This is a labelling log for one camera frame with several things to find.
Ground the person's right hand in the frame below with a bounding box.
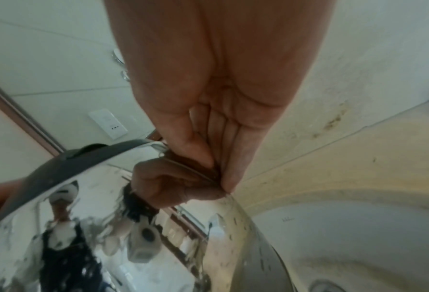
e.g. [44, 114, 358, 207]
[102, 0, 336, 196]

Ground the shiny stainless steel pot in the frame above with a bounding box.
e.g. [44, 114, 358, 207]
[0, 129, 295, 292]

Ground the chrome faucet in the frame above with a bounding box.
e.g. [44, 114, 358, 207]
[111, 49, 131, 83]

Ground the white sink basin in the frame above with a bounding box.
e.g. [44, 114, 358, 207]
[251, 191, 429, 292]

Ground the metal sink drain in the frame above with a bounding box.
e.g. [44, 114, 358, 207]
[307, 279, 350, 292]

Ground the brown metal frame strip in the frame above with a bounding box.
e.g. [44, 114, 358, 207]
[0, 72, 65, 157]

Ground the white wall socket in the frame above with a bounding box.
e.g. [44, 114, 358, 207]
[88, 108, 129, 140]

